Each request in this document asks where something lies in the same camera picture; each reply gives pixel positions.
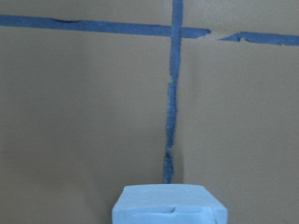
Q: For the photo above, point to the light blue foam block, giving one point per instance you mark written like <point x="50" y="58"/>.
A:
<point x="168" y="204"/>

